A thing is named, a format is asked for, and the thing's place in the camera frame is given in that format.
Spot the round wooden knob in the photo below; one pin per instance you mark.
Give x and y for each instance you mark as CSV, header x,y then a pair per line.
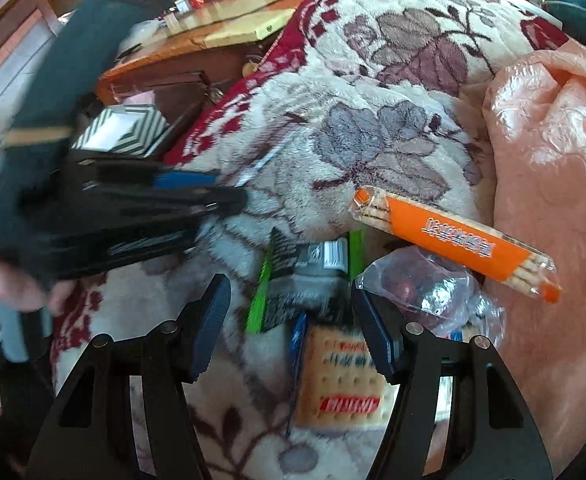
x,y
251,68

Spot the clear plastic bag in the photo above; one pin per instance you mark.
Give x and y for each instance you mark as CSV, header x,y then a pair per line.
x,y
423,290

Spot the wooden cabinet with marble top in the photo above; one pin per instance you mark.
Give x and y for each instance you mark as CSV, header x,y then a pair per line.
x,y
213,25

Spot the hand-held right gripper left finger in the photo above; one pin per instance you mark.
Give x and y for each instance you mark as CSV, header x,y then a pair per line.
x,y
213,330

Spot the square cracker packet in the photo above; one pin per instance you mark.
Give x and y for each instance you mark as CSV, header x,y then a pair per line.
x,y
338,370

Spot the peach quilt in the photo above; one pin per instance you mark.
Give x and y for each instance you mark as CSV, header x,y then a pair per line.
x,y
548,160

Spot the person's left hand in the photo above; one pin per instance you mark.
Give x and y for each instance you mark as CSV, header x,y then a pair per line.
x,y
3,285

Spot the white plastic bag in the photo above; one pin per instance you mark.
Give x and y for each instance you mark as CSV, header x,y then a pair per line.
x,y
140,32

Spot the chevron striped box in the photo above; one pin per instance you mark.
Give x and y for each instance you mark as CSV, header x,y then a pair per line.
x,y
123,130

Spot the orange biscuit stick packet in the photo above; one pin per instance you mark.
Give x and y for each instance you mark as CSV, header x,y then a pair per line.
x,y
448,237

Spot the green black snack packet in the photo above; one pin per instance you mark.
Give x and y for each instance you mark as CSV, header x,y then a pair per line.
x,y
298,280

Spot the floral red white blanket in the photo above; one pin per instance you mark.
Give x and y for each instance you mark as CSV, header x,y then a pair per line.
x,y
373,60

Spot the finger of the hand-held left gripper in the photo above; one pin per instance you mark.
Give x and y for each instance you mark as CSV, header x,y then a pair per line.
x,y
183,180
208,202

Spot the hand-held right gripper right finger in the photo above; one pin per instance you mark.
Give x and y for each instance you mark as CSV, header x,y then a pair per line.
x,y
375,335

